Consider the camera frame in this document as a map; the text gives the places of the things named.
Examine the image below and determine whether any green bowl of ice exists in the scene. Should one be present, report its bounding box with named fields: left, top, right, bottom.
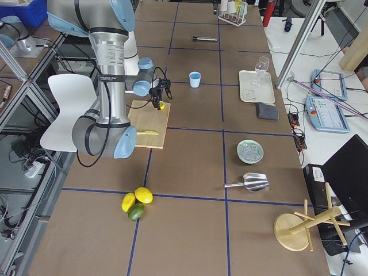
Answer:
left=236, top=140, right=264, bottom=164

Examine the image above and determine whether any yellow lemon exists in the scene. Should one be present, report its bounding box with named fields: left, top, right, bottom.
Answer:
left=134, top=187, right=154, bottom=204
left=121, top=193, right=136, bottom=212

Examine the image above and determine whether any steel ice scoop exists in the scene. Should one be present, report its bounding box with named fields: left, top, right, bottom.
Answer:
left=224, top=172, right=270, bottom=193

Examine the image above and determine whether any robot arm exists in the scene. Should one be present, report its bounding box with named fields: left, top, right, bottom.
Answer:
left=47, top=1, right=172, bottom=159

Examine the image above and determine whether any black laptop monitor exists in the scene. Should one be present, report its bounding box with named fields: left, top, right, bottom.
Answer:
left=303, top=135, right=367, bottom=240

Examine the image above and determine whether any red cylinder bottle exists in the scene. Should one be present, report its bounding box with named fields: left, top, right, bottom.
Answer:
left=262, top=0, right=276, bottom=27

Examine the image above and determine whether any clear wine glass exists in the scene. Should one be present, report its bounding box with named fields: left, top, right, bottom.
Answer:
left=252, top=56, right=270, bottom=87

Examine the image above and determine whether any white cup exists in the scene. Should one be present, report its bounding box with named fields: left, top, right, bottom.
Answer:
left=220, top=0, right=228, bottom=13

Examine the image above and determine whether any near teach pendant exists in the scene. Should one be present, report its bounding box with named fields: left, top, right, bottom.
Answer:
left=305, top=96, right=350, bottom=133

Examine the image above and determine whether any mint green cup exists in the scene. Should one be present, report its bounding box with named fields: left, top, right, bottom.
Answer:
left=239, top=2, right=248, bottom=17

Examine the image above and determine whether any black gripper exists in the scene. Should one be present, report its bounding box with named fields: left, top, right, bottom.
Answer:
left=150, top=78, right=171, bottom=110

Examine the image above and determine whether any light blue plastic cup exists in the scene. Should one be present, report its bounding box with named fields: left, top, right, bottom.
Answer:
left=189, top=71, right=201, bottom=88

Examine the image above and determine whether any yellow cup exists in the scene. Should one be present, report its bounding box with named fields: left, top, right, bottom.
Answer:
left=235, top=0, right=242, bottom=13

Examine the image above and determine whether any white plastic chair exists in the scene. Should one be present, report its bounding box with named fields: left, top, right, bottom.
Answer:
left=40, top=74, right=97, bottom=152

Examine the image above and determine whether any bamboo cutting board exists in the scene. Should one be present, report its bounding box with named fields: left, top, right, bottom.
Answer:
left=128, top=100, right=170, bottom=149

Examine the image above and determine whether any dark grey folded cloth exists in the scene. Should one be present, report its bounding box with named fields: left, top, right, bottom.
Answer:
left=256, top=102, right=279, bottom=120

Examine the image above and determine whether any cream bear serving tray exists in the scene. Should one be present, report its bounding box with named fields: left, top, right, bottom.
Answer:
left=239, top=70, right=275, bottom=104

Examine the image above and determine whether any yellow plastic knife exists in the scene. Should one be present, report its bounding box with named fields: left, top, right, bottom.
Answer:
left=137, top=131, right=159, bottom=136

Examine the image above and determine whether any aluminium frame post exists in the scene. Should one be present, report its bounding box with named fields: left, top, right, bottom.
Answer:
left=275, top=0, right=326, bottom=89

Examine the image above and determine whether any far teach pendant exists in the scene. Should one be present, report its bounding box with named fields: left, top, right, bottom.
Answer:
left=311, top=69, right=348, bottom=101

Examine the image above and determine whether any green lime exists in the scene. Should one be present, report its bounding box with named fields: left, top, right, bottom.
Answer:
left=128, top=204, right=145, bottom=221

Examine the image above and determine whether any wooden mug tree stand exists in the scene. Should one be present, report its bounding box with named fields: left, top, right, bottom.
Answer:
left=273, top=182, right=350, bottom=252

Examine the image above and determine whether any white wire cup rack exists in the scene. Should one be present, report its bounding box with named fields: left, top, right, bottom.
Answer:
left=218, top=1, right=247, bottom=26

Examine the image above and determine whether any teach pendant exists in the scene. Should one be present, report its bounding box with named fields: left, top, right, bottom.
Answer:
left=305, top=96, right=350, bottom=133
left=311, top=69, right=348, bottom=101

